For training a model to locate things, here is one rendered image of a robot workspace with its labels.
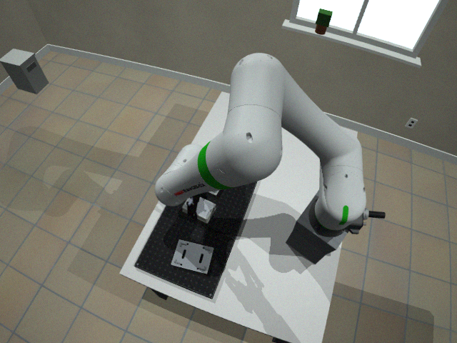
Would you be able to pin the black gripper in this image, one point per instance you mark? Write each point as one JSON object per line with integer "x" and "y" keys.
{"x": 192, "y": 204}

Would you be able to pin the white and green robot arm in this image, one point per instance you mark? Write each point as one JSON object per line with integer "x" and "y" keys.
{"x": 249, "y": 148}

